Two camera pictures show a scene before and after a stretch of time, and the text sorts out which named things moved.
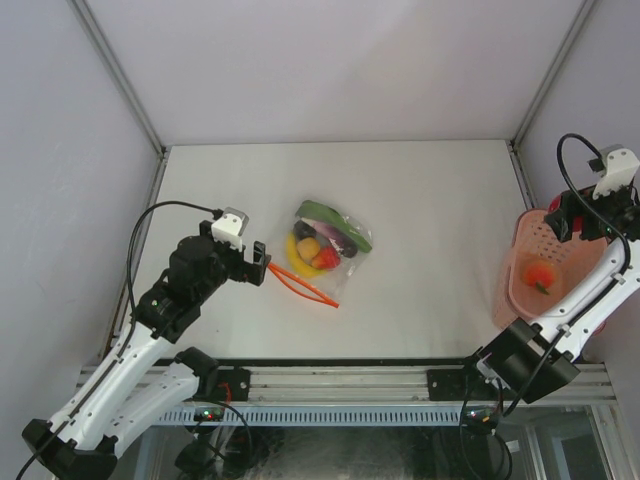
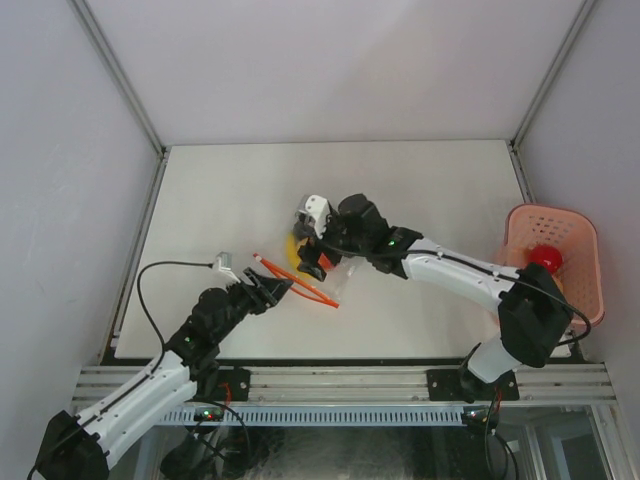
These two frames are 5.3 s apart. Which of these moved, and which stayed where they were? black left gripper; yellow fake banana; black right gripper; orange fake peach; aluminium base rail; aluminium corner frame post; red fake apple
Moved: red fake apple; orange fake peach; black left gripper; black right gripper
Stayed: yellow fake banana; aluminium base rail; aluminium corner frame post
